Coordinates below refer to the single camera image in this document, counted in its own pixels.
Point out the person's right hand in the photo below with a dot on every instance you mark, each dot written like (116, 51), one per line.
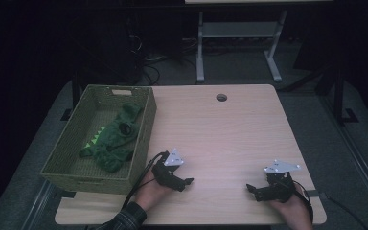
(295, 214)

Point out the green plush dinosaur pet costume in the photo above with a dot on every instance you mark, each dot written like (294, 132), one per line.
(108, 143)

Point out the black metal stand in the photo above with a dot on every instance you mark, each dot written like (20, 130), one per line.
(75, 89)
(339, 96)

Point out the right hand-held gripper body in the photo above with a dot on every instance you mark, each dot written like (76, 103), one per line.
(281, 188)

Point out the person's left hand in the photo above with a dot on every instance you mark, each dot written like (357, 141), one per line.
(150, 195)

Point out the metal floor rail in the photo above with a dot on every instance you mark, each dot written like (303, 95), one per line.
(357, 153)
(36, 204)

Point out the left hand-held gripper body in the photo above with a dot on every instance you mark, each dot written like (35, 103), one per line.
(164, 174)

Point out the green woven basket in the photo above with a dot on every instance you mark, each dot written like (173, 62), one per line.
(76, 127)

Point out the grey table edge bracket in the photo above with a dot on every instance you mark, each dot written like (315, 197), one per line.
(316, 193)

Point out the white metal table frame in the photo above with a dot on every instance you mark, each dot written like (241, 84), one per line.
(236, 30)

